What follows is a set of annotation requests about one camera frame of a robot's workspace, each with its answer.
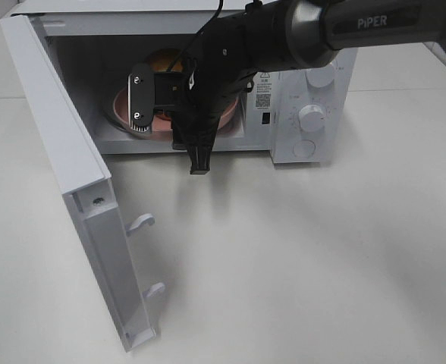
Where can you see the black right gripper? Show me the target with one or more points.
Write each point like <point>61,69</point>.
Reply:
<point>218,81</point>

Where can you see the pink round plate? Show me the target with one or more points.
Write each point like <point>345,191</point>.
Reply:
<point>161,122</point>

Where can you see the toy hamburger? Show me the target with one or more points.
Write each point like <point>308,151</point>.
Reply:
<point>160,60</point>

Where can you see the white microwave door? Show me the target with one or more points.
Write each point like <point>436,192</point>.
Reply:
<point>84,180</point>

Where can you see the white timer knob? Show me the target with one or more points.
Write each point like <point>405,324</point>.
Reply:
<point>312,118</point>

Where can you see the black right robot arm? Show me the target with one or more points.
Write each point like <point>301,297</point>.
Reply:
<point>340,30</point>

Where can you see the glass microwave turntable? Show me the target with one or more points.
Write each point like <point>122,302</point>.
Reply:
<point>110,116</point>

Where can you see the white microwave oven body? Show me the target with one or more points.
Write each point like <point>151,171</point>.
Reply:
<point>95,44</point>

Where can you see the white upper power knob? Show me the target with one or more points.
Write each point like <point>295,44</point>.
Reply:
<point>321,77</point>

